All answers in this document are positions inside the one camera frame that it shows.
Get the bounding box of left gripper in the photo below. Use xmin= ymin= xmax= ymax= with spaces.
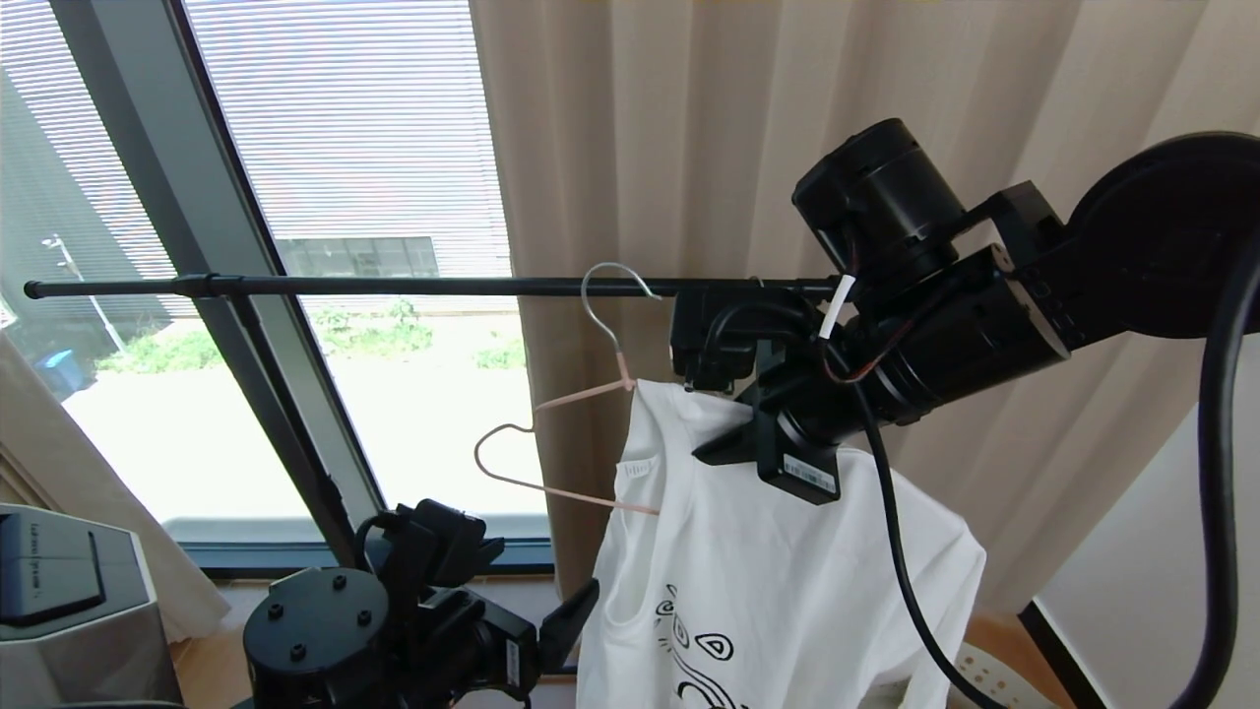
xmin=394 ymin=578 xmax=600 ymax=705

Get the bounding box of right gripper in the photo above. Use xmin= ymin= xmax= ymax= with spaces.
xmin=692 ymin=246 xmax=1069 ymax=505

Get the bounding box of white printed t-shirt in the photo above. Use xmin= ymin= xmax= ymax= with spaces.
xmin=576 ymin=379 xmax=987 ymax=709

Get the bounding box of pink clothes hanger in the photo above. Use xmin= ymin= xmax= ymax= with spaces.
xmin=474 ymin=262 xmax=663 ymax=517

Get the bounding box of white laundry basket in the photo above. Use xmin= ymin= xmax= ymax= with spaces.
xmin=950 ymin=640 xmax=1037 ymax=709

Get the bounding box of black clothes rack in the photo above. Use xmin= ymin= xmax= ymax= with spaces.
xmin=25 ymin=273 xmax=850 ymax=570

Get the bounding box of beige curtain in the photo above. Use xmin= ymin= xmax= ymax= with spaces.
xmin=471 ymin=0 xmax=1260 ymax=617
xmin=0 ymin=333 xmax=232 ymax=643

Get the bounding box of window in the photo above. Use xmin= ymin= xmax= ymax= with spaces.
xmin=0 ymin=0 xmax=554 ymax=578

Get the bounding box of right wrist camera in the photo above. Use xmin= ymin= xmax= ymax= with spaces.
xmin=671 ymin=284 xmax=820 ymax=439

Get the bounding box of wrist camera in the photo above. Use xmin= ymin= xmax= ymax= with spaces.
xmin=671 ymin=284 xmax=820 ymax=439
xmin=354 ymin=499 xmax=505 ymax=592

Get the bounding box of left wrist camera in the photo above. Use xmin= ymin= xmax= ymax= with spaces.
xmin=354 ymin=499 xmax=505 ymax=592

